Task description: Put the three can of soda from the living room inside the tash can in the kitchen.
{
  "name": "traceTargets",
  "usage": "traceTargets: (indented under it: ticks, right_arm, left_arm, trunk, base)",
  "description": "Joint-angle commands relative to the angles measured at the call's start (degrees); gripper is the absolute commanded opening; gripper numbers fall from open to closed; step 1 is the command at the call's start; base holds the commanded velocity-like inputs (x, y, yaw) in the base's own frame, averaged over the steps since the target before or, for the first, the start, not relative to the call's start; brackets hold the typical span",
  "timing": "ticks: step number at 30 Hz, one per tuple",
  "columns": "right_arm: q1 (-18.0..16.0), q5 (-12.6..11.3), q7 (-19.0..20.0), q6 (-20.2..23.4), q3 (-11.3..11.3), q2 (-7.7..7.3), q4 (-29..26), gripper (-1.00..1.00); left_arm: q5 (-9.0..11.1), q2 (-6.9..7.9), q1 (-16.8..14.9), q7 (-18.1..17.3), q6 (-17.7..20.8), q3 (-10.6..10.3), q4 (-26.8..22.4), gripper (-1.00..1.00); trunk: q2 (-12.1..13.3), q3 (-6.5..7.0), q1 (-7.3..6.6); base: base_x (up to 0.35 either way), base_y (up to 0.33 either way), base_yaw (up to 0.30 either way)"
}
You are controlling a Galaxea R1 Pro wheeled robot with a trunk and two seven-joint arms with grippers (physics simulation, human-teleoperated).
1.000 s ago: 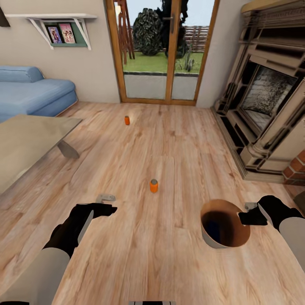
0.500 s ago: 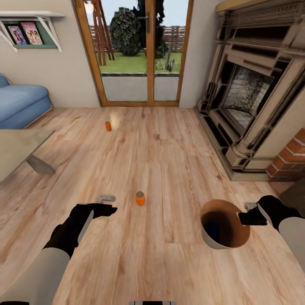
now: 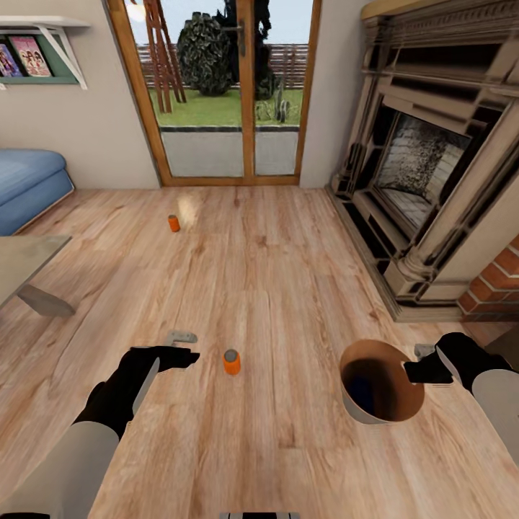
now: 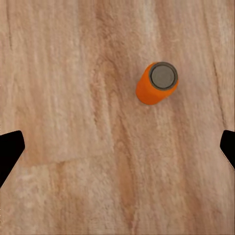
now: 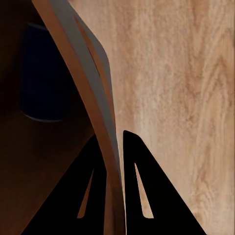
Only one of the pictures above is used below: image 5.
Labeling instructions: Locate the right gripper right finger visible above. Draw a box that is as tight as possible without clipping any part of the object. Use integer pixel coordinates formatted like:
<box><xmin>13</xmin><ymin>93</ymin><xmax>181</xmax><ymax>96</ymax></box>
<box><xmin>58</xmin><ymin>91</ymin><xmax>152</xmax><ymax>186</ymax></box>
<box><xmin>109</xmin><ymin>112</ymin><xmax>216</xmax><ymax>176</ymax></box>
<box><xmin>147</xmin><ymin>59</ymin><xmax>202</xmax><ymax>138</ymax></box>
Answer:
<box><xmin>123</xmin><ymin>130</ymin><xmax>206</xmax><ymax>235</ymax></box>

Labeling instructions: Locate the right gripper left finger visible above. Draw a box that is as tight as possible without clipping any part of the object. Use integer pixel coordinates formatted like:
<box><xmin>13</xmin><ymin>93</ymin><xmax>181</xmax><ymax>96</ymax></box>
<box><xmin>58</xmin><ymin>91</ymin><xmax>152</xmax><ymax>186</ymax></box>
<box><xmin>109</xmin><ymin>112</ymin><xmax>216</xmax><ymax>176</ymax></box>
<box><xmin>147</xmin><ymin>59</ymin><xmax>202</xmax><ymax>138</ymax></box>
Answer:
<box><xmin>21</xmin><ymin>135</ymin><xmax>107</xmax><ymax>235</ymax></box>

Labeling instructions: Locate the trash can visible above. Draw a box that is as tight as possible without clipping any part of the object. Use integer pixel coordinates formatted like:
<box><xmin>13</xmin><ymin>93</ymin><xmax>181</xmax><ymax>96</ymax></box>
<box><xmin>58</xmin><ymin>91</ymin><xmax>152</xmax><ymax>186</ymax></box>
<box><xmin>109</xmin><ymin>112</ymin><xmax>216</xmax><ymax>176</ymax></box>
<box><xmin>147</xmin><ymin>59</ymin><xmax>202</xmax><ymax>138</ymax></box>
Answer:
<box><xmin>0</xmin><ymin>0</ymin><xmax>126</xmax><ymax>235</ymax></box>

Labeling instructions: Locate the can of soda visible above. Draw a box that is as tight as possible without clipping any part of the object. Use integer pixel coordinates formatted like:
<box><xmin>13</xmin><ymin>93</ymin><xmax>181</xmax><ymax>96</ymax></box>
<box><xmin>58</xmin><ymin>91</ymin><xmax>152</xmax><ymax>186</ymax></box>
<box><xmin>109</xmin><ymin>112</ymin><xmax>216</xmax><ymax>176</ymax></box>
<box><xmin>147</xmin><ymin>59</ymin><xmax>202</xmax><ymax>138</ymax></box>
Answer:
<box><xmin>20</xmin><ymin>22</ymin><xmax>76</xmax><ymax>122</ymax></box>

